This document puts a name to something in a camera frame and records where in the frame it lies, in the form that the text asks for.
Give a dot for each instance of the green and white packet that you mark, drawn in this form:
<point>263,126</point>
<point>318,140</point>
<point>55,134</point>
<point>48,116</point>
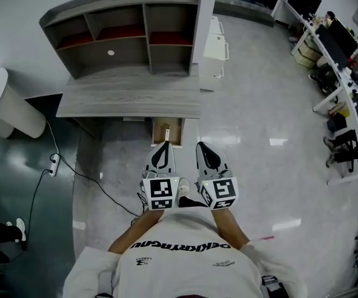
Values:
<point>167,134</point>

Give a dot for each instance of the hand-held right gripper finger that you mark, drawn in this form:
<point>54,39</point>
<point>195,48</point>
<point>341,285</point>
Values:
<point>224,163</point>
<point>200,160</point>

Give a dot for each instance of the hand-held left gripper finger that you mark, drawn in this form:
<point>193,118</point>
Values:
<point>170,161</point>
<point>150,161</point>

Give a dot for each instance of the long white office desk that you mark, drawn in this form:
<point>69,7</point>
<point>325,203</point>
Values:
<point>353,110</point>

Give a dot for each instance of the person's white shoe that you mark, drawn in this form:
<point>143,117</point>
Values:
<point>183,189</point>

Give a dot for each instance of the grey wooden shelf unit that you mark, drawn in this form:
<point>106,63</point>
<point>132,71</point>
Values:
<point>120,39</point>

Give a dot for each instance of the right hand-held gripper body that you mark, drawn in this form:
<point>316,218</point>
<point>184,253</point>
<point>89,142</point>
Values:
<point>222,191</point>

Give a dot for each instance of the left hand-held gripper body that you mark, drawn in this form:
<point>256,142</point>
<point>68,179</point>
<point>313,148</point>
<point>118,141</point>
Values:
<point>162,191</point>

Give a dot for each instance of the person's white printed shirt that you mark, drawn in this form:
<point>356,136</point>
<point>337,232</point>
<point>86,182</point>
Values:
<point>185,272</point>

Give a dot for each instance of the red floor tape strip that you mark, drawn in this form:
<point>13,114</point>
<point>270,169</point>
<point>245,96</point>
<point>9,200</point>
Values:
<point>266,237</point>

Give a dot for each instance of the black computer monitor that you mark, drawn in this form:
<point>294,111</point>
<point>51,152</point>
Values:
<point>310,2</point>

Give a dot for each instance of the person's right forearm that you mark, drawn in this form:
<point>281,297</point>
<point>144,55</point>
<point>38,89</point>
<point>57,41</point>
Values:
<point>230,228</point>

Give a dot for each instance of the white power strip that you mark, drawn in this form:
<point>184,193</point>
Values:
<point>54,164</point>

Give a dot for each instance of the beige storage box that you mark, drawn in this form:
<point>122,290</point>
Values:
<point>306,53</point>

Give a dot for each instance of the person's left forearm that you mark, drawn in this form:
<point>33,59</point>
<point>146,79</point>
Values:
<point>135,234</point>

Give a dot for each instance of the white round pedestal table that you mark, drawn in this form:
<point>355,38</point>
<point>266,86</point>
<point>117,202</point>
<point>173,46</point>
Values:
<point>14,107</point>

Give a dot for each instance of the person's black trousers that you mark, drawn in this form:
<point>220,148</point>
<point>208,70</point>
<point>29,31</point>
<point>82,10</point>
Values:
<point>193,203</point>

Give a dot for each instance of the wooden desk drawer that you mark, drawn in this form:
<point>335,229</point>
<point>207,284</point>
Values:
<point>176,132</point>

